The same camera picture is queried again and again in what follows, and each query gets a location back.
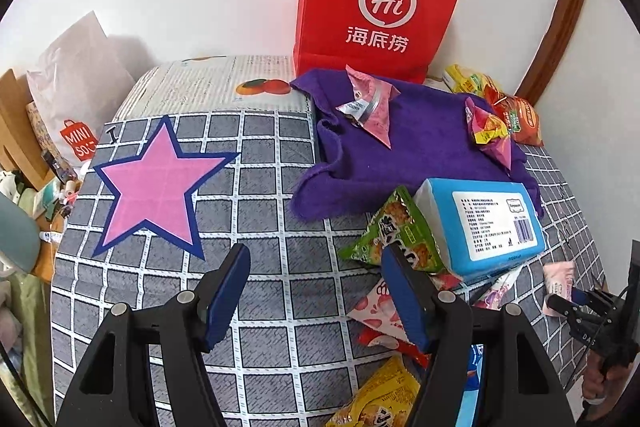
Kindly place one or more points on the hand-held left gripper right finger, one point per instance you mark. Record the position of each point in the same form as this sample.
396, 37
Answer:
405, 302

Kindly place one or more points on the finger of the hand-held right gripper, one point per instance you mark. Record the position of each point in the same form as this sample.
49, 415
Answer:
562, 305

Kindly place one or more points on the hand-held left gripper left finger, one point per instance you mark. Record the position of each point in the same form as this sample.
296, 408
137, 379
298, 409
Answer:
227, 294

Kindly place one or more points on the small pink snack packet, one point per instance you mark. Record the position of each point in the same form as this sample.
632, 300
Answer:
557, 279

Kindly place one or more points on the red snack packet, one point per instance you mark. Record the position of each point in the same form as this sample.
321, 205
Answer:
375, 338

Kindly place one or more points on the blue cookie packet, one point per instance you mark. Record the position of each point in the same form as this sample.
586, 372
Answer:
472, 372

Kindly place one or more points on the person's right hand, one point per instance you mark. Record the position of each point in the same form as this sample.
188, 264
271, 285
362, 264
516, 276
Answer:
595, 382

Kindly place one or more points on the strawberry print snack packet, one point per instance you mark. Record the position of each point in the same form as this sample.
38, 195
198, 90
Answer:
377, 307

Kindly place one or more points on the grey checked bed sheet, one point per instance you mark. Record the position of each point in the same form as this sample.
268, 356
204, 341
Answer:
280, 287

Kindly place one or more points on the pale lilac snack packet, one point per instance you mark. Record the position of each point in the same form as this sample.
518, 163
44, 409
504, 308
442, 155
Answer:
495, 292

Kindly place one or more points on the blue tissue pack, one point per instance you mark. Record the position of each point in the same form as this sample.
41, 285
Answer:
450, 227

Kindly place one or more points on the pink paper star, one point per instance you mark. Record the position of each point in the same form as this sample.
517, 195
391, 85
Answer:
150, 192

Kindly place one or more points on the purple towel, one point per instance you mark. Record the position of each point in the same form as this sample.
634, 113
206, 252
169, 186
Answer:
425, 142

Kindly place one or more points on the pink yellow triangular snack packet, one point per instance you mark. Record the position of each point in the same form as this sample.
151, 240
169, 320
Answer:
492, 132

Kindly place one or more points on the orange chips packet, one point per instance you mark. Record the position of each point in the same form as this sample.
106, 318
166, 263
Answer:
525, 122

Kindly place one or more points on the white printed quilt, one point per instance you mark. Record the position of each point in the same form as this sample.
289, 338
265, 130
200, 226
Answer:
210, 82

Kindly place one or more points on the teal plastic object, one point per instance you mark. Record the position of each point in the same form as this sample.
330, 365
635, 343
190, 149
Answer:
15, 232

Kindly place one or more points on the yellow green snack packet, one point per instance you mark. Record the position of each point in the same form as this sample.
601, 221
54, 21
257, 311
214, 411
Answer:
467, 82

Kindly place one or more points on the light wooden furniture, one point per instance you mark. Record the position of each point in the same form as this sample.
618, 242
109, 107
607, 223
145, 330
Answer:
15, 117

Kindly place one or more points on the brown wooden door frame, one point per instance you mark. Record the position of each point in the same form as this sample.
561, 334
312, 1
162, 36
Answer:
565, 7

